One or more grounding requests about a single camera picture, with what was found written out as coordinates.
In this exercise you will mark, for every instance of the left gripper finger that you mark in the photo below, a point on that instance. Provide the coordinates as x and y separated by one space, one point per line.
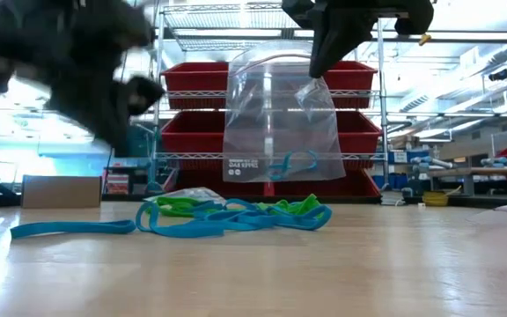
115 136
145 94

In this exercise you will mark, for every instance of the small cardboard box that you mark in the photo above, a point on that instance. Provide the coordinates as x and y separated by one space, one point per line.
60 191

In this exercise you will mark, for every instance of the blue storage crate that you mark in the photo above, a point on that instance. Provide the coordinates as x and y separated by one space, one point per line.
416 155

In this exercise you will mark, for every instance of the wooden workbench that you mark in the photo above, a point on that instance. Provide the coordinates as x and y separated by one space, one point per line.
478 172

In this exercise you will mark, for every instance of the small black ceiling device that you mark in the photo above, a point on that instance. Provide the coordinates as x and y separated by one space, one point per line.
498 75

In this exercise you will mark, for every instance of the small parts drawer cabinet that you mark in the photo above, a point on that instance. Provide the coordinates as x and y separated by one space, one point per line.
117 184

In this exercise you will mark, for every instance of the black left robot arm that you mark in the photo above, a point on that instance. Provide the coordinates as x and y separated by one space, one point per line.
38 35

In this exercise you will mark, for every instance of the black monitor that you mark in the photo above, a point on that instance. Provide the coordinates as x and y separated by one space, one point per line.
141 141

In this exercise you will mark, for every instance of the ceiling light strip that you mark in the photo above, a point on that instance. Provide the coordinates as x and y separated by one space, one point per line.
469 35

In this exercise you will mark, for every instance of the green rubber band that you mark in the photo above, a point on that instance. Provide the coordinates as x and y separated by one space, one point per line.
299 204
174 204

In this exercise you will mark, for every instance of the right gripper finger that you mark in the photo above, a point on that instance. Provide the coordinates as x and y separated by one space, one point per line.
332 44

